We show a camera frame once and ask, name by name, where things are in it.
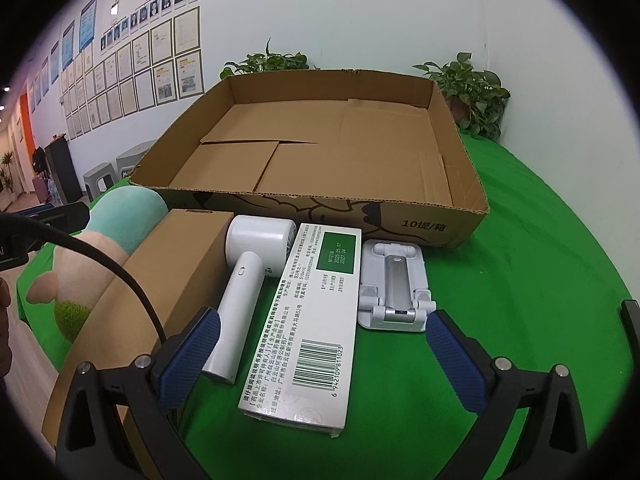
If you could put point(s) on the left potted plant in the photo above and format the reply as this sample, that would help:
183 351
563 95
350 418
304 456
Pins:
265 61

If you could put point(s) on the grey plastic stool stack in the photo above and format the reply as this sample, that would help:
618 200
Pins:
127 161

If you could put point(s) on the potted plant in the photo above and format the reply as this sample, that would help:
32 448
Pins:
477 98
265 61

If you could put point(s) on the white green medicine box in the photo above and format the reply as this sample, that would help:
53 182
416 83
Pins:
301 369

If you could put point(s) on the black object at table edge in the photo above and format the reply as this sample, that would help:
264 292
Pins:
630 316

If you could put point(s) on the right potted plant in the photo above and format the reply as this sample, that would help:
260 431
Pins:
477 98

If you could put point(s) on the pink teal plush toy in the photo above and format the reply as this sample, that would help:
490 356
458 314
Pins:
119 222

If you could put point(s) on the long brown cardboard box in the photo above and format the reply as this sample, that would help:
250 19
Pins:
181 267

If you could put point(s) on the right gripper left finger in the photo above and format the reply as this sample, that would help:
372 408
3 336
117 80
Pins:
117 422

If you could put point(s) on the black cabinet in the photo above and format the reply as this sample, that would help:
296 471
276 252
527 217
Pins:
62 170

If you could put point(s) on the white folding phone stand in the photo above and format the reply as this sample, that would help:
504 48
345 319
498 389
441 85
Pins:
394 293

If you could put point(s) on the large open cardboard box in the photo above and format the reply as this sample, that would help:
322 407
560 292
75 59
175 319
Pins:
371 150

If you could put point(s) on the person's left hand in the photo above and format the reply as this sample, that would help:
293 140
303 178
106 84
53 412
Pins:
5 350

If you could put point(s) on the white hair dryer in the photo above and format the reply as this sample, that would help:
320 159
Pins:
256 248

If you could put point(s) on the framed certificates on wall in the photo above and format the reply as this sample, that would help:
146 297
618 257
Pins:
143 60

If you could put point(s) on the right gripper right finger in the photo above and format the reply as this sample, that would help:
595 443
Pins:
553 439

